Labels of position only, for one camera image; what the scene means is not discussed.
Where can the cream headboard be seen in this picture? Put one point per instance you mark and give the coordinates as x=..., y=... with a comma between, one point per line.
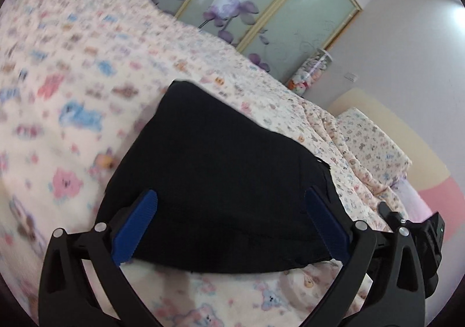
x=410, y=123

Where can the clear tube of plush toys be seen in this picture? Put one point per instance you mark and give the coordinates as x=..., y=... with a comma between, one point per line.
x=308, y=72

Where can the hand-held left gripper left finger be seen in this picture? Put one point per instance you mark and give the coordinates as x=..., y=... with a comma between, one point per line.
x=136, y=225

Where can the white wall socket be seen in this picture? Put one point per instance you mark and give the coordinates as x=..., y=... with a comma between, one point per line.
x=351, y=76

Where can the floral glass sliding wardrobe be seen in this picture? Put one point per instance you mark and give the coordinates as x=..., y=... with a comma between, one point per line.
x=290, y=11

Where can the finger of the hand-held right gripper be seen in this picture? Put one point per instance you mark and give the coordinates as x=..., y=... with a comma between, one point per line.
x=390, y=220

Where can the bear printed pillow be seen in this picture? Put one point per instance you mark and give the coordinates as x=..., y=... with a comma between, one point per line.
x=370, y=145

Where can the bear printed blanket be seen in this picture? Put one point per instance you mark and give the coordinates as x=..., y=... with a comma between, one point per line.
x=90, y=69

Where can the black pants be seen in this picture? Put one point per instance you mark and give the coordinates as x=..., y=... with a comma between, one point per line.
x=218, y=167

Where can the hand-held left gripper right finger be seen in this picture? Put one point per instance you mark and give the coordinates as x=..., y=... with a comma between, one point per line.
x=327, y=225

